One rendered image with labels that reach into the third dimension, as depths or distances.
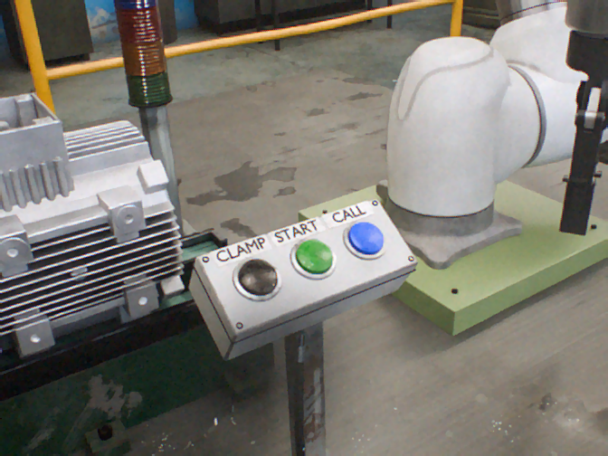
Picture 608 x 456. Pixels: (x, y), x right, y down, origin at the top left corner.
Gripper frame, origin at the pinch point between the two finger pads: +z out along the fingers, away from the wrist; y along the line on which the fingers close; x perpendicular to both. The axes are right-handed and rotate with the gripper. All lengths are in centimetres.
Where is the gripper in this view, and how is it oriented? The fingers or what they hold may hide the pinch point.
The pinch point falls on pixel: (577, 204)
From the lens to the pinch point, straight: 88.6
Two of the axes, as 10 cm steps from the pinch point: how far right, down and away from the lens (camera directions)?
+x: -9.0, -1.8, 3.9
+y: 4.3, -4.3, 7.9
